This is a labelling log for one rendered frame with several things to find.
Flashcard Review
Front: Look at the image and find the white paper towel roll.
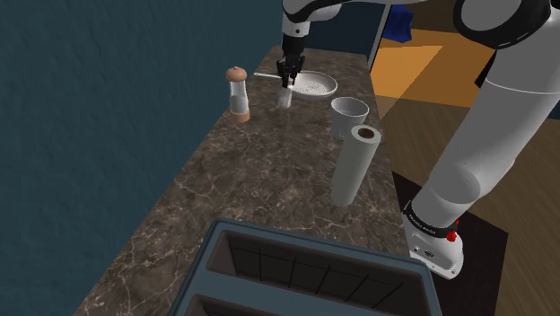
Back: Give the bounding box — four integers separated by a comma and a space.
330, 124, 383, 207

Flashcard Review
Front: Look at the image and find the white cup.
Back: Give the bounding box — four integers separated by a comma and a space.
329, 96, 372, 141

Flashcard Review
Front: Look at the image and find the wooden and glass pepper mill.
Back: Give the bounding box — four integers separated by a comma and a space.
224, 66, 252, 125

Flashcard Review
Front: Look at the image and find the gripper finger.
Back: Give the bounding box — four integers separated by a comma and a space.
290, 57, 304, 86
276, 59, 291, 89

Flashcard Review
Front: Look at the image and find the white frying pan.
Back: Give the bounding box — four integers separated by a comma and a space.
253, 69, 339, 101

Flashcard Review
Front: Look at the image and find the blue-grey toaster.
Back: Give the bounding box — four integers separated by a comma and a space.
167, 216, 443, 316

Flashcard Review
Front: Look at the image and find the dark robot stand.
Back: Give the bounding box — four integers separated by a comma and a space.
390, 170, 510, 316

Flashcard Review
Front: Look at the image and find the small clear glass shaker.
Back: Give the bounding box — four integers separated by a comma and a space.
276, 82, 293, 110

